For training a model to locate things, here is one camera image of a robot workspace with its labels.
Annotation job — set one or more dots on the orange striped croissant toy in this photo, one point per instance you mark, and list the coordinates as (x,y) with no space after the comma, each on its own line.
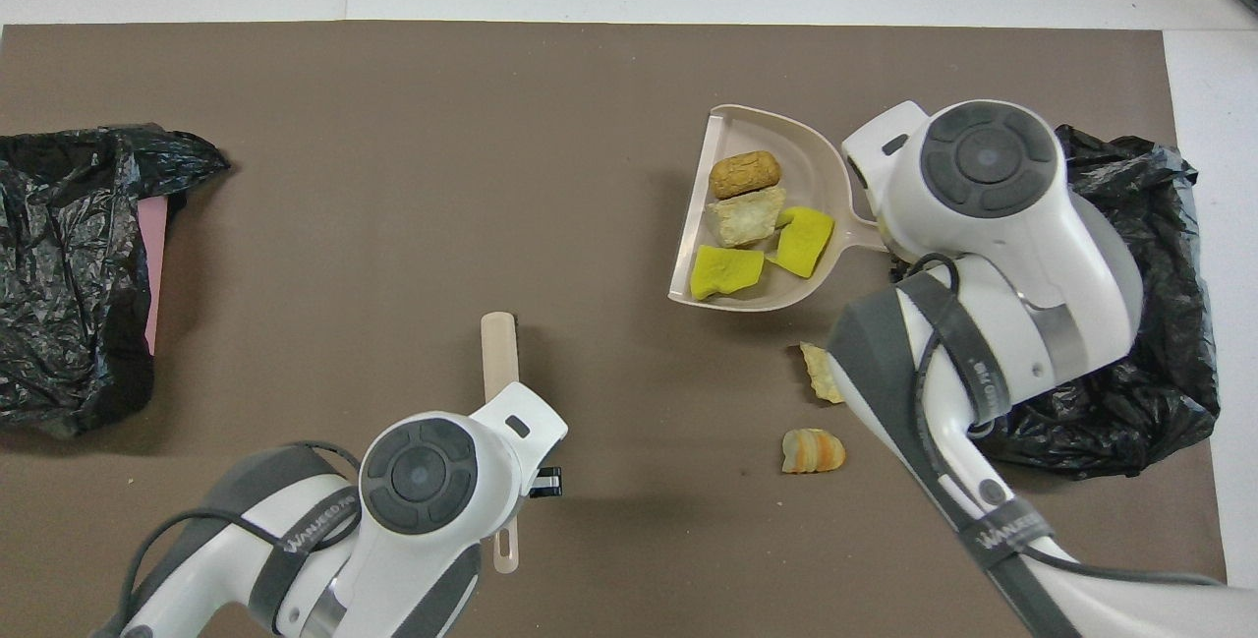
(813,451)

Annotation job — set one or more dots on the yellow rounded sponge piece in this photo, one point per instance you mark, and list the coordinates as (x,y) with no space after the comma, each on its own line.
(727,271)

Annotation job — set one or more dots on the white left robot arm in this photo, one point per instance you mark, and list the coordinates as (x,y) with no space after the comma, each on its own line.
(418,476)

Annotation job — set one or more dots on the black trash bag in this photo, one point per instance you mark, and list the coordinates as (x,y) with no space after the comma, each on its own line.
(59,343)

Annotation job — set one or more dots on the black bag lined bin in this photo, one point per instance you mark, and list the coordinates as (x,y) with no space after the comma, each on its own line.
(1130,422)

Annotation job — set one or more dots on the brown table mat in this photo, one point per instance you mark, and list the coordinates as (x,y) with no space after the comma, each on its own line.
(491,107)

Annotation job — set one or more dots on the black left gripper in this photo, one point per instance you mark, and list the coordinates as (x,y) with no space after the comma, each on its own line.
(545,483)

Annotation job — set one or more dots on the beige plastic dustpan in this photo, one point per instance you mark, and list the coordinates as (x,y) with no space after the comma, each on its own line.
(806,142)

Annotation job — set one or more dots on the beige brush with black bristles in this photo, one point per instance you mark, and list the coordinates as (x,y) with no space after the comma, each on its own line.
(499,353)

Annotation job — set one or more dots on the pink plastic bin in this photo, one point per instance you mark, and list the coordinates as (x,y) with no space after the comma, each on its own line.
(154,264)

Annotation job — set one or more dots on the yellow notched sponge piece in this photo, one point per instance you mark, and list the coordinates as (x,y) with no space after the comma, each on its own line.
(804,243)

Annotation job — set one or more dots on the pale ridged pastry toy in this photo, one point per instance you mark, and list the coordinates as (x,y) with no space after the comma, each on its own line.
(745,217)

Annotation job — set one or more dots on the brown bread roll toy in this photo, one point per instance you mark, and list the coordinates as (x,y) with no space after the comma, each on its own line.
(745,174)

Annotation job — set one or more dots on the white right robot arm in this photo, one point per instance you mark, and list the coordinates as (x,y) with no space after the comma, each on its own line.
(983,161)

